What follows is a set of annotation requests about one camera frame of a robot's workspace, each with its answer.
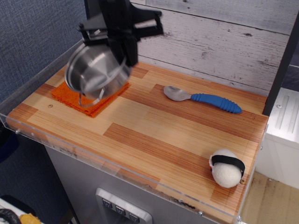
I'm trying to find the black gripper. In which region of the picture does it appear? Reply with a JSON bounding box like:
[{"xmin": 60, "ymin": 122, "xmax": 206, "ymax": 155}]
[{"xmin": 77, "ymin": 0, "xmax": 164, "ymax": 67}]

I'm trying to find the stainless steel pot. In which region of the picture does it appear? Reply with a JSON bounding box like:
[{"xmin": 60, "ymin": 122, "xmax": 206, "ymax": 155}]
[{"xmin": 64, "ymin": 44, "xmax": 132, "ymax": 108}]

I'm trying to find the orange folded cloth napkin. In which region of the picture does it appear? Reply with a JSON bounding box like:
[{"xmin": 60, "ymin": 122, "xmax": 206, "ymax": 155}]
[{"xmin": 51, "ymin": 82, "xmax": 129, "ymax": 118}]

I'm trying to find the white plush sushi toy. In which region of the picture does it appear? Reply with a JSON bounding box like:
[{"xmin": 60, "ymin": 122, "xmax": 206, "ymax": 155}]
[{"xmin": 209, "ymin": 149, "xmax": 246, "ymax": 188}]

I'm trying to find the grey toy fridge cabinet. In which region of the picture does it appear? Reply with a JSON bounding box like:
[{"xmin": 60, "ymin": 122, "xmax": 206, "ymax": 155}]
[{"xmin": 46, "ymin": 147, "xmax": 238, "ymax": 224}]

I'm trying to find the silver dispenser button panel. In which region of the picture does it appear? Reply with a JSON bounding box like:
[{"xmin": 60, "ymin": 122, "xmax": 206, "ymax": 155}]
[{"xmin": 95, "ymin": 188, "xmax": 153, "ymax": 224}]

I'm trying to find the white ribbed box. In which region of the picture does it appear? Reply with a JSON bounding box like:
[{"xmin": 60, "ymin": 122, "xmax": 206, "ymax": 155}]
[{"xmin": 255, "ymin": 88, "xmax": 299, "ymax": 188}]

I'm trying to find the yellow object bottom left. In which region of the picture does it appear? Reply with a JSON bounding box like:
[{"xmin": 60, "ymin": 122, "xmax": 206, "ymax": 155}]
[{"xmin": 19, "ymin": 213, "xmax": 42, "ymax": 224}]

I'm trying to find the dark vertical post left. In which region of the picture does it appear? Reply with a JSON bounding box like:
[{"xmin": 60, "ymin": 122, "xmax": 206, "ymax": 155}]
[{"xmin": 84, "ymin": 0, "xmax": 105, "ymax": 28}]

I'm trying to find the dark vertical post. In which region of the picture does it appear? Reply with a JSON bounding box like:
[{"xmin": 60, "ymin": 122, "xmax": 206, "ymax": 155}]
[
  {"xmin": 263, "ymin": 15, "xmax": 299, "ymax": 116},
  {"xmin": 84, "ymin": 0, "xmax": 105, "ymax": 28}
]

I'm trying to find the blue handled metal spoon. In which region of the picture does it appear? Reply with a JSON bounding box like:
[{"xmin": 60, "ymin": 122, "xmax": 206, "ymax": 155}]
[{"xmin": 163, "ymin": 86, "xmax": 242, "ymax": 113}]

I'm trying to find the dark vertical post right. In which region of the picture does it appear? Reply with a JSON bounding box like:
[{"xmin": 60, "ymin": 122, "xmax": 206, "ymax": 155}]
[{"xmin": 263, "ymin": 15, "xmax": 299, "ymax": 116}]

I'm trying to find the black braided cable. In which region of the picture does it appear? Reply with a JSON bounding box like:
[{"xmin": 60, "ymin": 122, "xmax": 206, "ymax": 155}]
[{"xmin": 0, "ymin": 209, "xmax": 21, "ymax": 224}]

